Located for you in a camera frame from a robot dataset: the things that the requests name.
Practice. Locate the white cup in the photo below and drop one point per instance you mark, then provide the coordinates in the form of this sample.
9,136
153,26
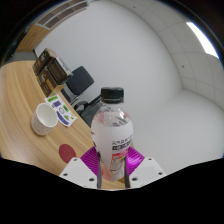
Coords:
43,120

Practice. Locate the dark brown box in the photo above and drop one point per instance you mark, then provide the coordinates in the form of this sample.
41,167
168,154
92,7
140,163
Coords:
41,58

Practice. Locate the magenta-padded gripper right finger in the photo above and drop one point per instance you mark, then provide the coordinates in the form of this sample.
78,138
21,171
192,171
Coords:
146,170

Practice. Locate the ceiling air vent grille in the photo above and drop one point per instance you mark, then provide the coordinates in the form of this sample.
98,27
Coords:
61,13

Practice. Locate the black box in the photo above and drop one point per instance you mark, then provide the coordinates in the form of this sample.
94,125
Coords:
59,70

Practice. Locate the ceiling light panel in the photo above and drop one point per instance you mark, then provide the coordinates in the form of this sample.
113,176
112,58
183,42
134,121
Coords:
202,39

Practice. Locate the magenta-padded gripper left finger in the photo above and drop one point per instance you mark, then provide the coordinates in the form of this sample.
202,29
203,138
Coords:
77,170

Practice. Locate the clear black-capped drink bottle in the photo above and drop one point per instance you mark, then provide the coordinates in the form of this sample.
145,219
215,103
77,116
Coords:
111,133

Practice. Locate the flat round red coaster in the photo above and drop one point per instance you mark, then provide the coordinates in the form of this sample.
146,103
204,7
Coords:
67,153

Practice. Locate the printed sticker sheet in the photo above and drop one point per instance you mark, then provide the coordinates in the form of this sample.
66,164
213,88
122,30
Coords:
61,110

